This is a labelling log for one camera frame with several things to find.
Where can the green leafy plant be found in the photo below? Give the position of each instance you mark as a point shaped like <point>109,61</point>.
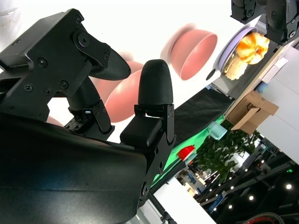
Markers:
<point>222,154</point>

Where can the pink plastic bowl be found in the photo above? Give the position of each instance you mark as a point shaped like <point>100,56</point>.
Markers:
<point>198,56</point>
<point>122,95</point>
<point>54,121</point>

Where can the lilac round plate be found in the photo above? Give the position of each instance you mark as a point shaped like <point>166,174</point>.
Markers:
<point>225,51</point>

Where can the black backdrop cloth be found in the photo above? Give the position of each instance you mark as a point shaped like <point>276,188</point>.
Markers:
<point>201,109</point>

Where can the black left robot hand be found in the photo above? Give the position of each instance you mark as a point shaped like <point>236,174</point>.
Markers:
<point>278,18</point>

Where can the beige toy bread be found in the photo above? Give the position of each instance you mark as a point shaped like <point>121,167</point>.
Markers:
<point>234,67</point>

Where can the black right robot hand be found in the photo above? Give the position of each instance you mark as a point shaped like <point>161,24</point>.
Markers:
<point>58,58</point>

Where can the black round table grommet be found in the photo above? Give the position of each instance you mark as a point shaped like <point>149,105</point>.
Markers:
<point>211,73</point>

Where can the black tripod pole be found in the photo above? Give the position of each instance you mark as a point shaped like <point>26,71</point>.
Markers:
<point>163,210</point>

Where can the red plastic cup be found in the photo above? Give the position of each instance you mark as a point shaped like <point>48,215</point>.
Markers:
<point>186,152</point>

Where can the brown cardboard box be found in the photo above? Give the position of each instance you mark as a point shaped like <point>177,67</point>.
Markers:
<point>252,112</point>

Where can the teal plastic cup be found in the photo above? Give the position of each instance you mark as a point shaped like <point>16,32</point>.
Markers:
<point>217,130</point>

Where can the orange yellow toy food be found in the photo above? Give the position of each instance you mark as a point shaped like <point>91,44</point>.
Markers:
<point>253,47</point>

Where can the green cloth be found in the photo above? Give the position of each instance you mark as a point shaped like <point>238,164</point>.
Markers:
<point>184,140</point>

